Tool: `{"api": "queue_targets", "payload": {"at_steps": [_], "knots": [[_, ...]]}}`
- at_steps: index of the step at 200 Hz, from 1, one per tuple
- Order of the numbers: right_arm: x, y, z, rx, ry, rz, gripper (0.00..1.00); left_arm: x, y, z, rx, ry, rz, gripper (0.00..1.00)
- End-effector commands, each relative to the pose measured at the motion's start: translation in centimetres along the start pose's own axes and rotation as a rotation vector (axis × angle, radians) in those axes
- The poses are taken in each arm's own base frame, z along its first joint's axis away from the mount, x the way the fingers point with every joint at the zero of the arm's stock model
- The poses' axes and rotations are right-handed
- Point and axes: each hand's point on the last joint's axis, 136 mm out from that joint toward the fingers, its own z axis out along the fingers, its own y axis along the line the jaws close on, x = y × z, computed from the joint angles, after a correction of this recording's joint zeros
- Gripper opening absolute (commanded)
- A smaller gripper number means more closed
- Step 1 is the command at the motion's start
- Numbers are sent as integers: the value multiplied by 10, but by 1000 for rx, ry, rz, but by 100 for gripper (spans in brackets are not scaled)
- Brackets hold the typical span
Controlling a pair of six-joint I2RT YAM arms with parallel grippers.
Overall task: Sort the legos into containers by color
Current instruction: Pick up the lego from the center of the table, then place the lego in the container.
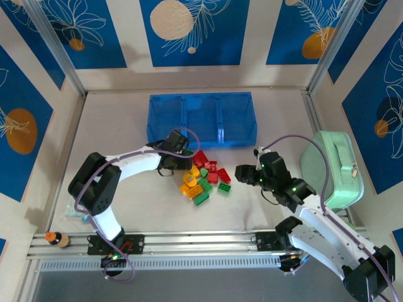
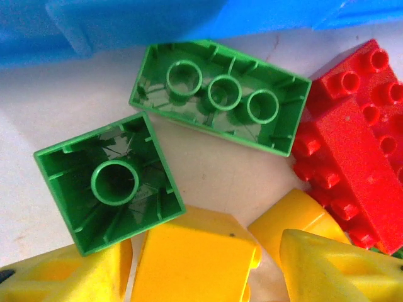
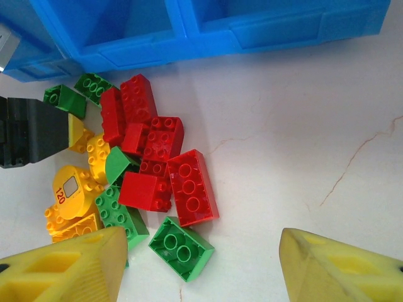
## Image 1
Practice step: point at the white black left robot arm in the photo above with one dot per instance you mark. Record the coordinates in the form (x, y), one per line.
(141, 166)

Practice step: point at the yellow arch lego brick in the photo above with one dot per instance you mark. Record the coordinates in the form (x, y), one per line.
(188, 180)

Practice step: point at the green curved lego brick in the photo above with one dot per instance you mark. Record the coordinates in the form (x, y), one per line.
(204, 172)

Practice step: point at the blue floral wall panel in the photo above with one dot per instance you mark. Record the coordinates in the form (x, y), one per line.
(355, 41)
(220, 37)
(34, 53)
(362, 141)
(19, 88)
(283, 31)
(94, 47)

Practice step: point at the orange lego brick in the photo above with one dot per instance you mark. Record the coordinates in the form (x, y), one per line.
(195, 192)
(184, 189)

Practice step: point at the large red lego brick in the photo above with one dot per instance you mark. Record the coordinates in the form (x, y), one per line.
(200, 158)

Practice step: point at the small green lego brick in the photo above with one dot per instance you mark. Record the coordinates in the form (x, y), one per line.
(188, 152)

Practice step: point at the mint green zipper case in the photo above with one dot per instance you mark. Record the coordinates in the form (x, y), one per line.
(340, 176)

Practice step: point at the aluminium frame post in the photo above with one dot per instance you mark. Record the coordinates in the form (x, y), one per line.
(56, 47)
(334, 47)

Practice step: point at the blue three-compartment plastic container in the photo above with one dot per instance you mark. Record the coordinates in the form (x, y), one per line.
(201, 119)

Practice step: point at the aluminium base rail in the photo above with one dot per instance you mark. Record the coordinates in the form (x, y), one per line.
(201, 243)

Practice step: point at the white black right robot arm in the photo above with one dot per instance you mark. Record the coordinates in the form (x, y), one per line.
(318, 239)

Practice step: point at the small bottle with orange cap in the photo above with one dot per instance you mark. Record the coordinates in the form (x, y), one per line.
(56, 239)

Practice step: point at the clear plastic bag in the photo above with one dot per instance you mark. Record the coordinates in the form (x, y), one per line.
(70, 211)

